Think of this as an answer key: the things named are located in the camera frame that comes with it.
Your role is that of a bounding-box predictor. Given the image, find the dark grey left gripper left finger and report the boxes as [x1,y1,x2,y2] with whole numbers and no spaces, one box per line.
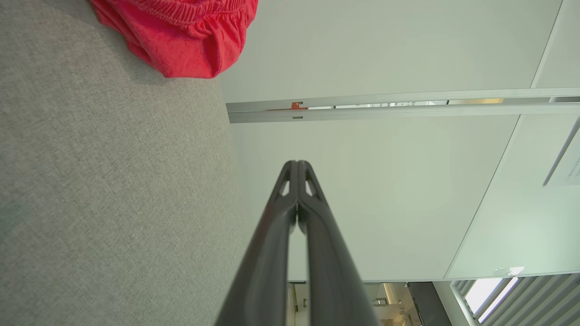
[215,160,298,326]

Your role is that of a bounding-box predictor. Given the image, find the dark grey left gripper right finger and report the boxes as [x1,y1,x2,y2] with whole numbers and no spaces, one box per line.
[298,160,379,326]

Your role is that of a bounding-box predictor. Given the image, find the red shorts with white trim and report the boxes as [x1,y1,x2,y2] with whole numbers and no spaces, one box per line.
[88,0,259,79]

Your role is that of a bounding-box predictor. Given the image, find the grey window blind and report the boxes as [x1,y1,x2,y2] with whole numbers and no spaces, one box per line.
[449,272,580,326]

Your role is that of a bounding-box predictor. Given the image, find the aluminium partition rail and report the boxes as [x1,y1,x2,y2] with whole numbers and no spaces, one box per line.
[226,88,580,124]

